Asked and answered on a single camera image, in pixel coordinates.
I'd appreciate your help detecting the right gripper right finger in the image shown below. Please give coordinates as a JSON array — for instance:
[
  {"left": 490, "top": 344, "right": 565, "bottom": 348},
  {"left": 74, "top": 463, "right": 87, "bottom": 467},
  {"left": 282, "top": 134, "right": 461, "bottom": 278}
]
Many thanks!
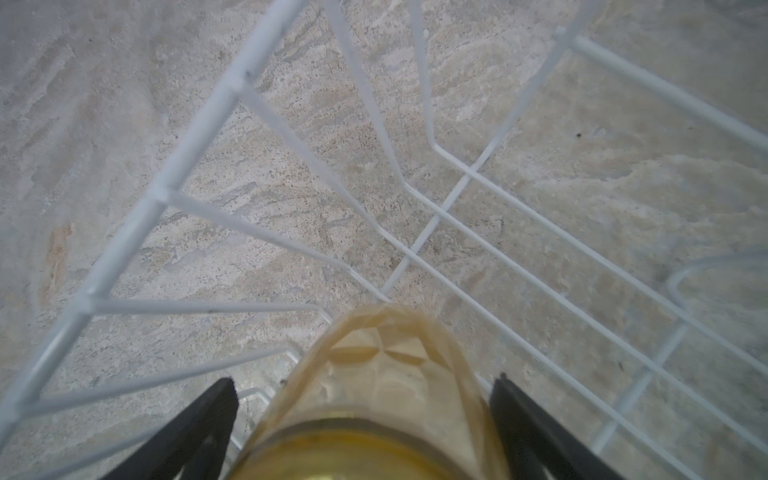
[{"left": 489, "top": 373, "right": 622, "bottom": 480}]

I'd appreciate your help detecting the white wire dish rack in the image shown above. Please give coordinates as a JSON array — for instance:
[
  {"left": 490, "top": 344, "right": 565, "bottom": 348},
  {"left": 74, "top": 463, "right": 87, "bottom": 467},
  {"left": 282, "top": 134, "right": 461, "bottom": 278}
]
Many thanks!
[{"left": 1, "top": 1, "right": 767, "bottom": 479}]

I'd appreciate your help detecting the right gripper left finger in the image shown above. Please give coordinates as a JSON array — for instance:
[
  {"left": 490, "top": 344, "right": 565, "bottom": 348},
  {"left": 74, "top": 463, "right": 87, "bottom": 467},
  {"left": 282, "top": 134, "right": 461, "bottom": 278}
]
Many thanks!
[{"left": 105, "top": 378, "right": 239, "bottom": 480}]

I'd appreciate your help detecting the yellow ribbed glass cup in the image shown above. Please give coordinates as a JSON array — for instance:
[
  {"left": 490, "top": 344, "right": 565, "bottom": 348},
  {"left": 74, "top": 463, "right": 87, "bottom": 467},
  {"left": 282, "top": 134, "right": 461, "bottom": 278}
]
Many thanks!
[{"left": 229, "top": 304, "right": 510, "bottom": 479}]

